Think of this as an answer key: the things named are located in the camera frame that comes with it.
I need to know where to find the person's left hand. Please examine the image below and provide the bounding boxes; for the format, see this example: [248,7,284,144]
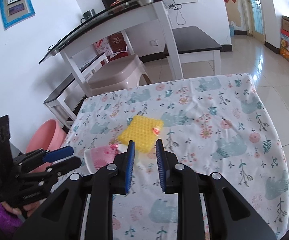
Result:
[1,201,41,217]

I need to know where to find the red gift box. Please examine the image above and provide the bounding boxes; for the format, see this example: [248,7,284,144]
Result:
[93,32,128,60]

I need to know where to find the dark green mug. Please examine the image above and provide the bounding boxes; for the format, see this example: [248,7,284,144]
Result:
[80,9,96,23]

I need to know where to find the pink white floral wrapper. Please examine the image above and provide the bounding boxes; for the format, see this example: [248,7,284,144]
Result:
[84,144,127,174]

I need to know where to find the yellow bubble foam pad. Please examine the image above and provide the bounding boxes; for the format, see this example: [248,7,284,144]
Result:
[118,115,164,153]

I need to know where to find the beige plastic stool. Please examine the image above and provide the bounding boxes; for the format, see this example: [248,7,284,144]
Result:
[88,55,152,96]

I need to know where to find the pink plastic basin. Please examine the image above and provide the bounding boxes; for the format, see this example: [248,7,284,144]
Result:
[24,119,67,174]

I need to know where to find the black top white bench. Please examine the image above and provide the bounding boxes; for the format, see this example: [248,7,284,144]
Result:
[173,26,223,75]

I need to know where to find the black power cable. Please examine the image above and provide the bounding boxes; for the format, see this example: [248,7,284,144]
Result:
[167,0,187,26]

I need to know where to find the red white round sticker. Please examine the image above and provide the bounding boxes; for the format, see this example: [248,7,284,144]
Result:
[152,126,161,135]

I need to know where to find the colourful fruit cardboard boxes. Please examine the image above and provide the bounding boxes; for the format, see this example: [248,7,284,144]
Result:
[280,16,289,62]

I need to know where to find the white glass top console table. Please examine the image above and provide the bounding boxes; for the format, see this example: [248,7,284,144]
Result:
[40,0,183,97]

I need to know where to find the white wall socket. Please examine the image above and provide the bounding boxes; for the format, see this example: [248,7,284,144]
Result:
[150,40,159,47]

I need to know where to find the black top low side table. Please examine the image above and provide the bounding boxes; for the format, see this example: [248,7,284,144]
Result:
[44,53,108,129]

